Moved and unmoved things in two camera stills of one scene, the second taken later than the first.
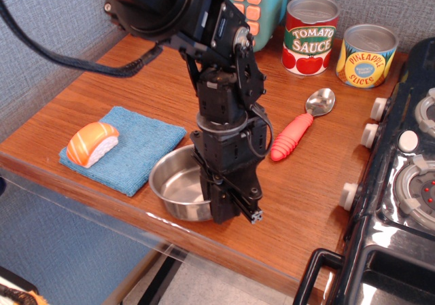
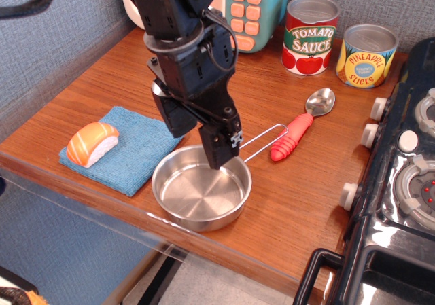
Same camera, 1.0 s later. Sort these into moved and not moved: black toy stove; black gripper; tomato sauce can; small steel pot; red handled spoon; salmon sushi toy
Moved: small steel pot; black gripper
Not moved: salmon sushi toy; tomato sauce can; red handled spoon; black toy stove
